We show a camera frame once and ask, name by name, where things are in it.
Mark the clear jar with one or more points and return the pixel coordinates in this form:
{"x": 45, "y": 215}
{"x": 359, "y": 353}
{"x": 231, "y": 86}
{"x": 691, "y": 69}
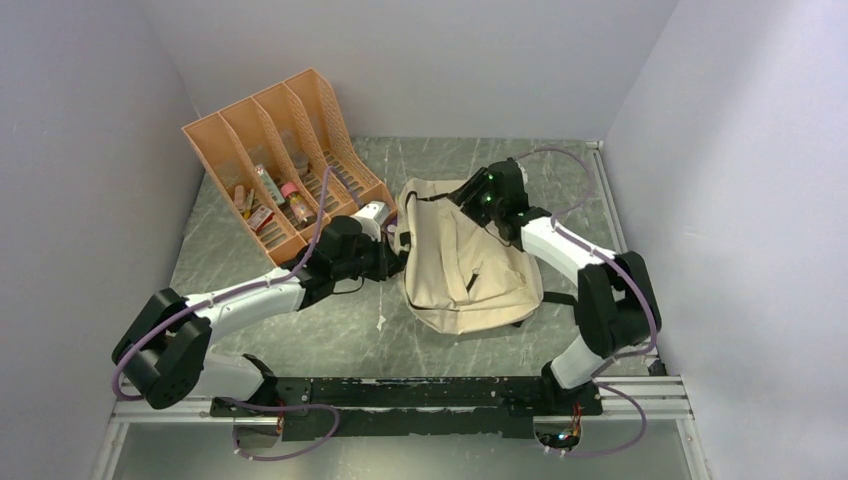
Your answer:
{"x": 300, "y": 161}

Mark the green white card pack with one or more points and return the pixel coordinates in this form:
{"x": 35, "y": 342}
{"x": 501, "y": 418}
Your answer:
{"x": 269, "y": 184}

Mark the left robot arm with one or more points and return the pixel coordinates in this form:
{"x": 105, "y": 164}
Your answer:
{"x": 165, "y": 353}

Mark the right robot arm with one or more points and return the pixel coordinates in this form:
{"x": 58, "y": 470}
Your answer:
{"x": 615, "y": 308}

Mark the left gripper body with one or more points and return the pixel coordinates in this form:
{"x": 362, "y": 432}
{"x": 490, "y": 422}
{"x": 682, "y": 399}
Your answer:
{"x": 369, "y": 260}

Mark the red small box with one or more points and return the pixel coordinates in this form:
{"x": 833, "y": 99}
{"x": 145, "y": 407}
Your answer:
{"x": 259, "y": 218}

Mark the pink-capped glitter bottle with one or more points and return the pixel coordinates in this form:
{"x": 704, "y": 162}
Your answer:
{"x": 297, "y": 203}

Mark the orange plastic file organizer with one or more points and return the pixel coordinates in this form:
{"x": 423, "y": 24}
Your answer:
{"x": 290, "y": 132}

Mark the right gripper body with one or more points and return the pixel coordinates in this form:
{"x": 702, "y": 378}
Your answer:
{"x": 477, "y": 200}

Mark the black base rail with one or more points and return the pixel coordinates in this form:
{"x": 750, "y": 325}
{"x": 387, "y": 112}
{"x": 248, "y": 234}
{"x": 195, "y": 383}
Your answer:
{"x": 307, "y": 408}

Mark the beige canvas backpack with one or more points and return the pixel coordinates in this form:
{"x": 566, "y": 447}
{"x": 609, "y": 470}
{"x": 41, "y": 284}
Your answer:
{"x": 458, "y": 277}

